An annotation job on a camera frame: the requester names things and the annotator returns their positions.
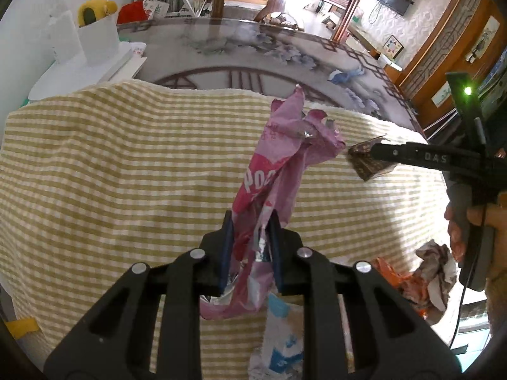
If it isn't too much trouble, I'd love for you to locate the white paper stack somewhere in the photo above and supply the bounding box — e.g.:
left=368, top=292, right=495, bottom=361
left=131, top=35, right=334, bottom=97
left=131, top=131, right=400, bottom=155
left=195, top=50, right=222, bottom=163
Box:
left=29, top=41, right=147, bottom=101

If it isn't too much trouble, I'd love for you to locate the low television cabinet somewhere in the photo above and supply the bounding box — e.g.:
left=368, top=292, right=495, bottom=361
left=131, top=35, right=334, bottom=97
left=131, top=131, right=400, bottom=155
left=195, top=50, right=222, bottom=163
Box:
left=317, top=2, right=402, bottom=84

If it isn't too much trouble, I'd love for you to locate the wooden dining chair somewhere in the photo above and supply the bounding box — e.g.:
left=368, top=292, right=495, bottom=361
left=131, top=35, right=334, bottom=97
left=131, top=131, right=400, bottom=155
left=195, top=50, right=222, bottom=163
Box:
left=212, top=0, right=371, bottom=42

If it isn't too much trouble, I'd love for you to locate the brown shiny wrapper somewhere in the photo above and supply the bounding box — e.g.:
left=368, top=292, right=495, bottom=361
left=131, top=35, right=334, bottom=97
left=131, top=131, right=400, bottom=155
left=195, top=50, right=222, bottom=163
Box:
left=348, top=135, right=393, bottom=183

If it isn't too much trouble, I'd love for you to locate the yellow striped cloth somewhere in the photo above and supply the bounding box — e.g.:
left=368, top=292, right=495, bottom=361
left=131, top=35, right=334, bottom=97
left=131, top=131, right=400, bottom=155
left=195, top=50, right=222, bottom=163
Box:
left=0, top=80, right=452, bottom=380

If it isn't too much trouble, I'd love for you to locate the yellow toy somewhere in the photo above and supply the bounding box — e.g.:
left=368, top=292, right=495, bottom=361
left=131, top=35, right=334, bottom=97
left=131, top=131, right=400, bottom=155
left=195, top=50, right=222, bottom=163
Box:
left=77, top=0, right=118, bottom=24

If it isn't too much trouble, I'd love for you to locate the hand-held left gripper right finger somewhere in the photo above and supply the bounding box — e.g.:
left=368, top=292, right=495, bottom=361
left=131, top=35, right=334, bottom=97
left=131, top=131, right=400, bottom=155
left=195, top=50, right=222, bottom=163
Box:
left=267, top=211, right=464, bottom=380

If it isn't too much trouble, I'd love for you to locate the person's right hand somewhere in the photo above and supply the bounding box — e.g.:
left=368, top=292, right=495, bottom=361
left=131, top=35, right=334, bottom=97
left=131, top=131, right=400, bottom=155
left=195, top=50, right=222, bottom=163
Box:
left=444, top=201, right=507, bottom=286

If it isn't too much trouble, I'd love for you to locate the yellow paper scrap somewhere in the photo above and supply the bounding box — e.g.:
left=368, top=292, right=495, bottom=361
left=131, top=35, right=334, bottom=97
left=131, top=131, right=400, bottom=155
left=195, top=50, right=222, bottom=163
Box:
left=6, top=317, right=40, bottom=339

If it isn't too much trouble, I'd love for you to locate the geometric framed picture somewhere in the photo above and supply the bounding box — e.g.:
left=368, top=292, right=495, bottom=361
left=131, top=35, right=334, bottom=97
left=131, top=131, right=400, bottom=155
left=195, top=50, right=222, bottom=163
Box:
left=382, top=35, right=405, bottom=60

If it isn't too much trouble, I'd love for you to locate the flower printed table cover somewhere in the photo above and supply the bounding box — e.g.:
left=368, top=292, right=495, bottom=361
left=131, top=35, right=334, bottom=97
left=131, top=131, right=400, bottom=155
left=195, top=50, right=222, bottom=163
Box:
left=117, top=18, right=430, bottom=143

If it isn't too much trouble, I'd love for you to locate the small scroll painting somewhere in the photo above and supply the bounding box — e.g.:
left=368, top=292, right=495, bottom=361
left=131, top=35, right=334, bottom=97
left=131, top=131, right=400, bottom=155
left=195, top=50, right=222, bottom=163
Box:
left=432, top=83, right=456, bottom=108

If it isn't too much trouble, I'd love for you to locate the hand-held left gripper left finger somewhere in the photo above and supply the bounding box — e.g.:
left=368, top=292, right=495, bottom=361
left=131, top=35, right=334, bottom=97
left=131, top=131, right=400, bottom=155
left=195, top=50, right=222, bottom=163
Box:
left=43, top=210, right=234, bottom=380

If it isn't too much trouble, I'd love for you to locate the black cable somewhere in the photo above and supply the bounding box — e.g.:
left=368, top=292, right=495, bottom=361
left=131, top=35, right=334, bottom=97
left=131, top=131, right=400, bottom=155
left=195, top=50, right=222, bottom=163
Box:
left=449, top=281, right=469, bottom=349

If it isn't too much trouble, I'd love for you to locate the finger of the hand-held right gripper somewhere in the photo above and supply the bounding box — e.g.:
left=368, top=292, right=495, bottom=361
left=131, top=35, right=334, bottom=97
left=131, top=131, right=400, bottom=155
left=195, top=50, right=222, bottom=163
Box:
left=369, top=140, right=496, bottom=181

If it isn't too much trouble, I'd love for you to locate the pink snack wrapper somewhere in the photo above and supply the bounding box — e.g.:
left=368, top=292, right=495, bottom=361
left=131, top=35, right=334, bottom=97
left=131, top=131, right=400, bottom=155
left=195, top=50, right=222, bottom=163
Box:
left=200, top=85, right=346, bottom=321

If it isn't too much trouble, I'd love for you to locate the tall scroll painting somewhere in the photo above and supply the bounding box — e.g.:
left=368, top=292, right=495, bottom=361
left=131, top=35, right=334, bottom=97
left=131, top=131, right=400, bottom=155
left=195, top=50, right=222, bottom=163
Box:
left=473, top=16, right=500, bottom=62

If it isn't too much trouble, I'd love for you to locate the person's right forearm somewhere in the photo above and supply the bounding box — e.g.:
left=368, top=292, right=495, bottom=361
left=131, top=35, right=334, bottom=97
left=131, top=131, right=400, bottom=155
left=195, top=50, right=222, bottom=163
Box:
left=485, top=277, right=507, bottom=337

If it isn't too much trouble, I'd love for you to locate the red bag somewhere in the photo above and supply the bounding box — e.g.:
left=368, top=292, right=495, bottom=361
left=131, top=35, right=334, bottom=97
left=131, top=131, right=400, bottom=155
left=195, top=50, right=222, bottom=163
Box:
left=117, top=1, right=149, bottom=24

